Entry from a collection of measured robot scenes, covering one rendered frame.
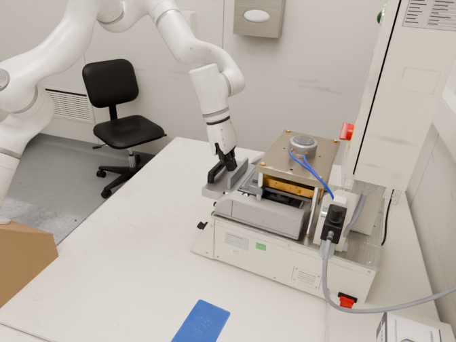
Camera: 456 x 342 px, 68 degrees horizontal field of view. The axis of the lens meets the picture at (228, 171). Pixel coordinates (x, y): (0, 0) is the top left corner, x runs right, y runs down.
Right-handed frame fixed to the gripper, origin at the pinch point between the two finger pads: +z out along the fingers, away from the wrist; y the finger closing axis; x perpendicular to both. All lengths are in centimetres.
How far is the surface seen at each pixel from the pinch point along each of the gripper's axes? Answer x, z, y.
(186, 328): -2.4, 26.8, 41.3
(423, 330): 51, 34, 25
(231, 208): 5.6, 6.5, 16.3
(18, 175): -241, 20, -64
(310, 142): 26.9, -5.0, 1.1
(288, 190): 21.0, 4.6, 10.3
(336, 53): 11, -8, -151
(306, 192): 25.9, 5.4, 10.3
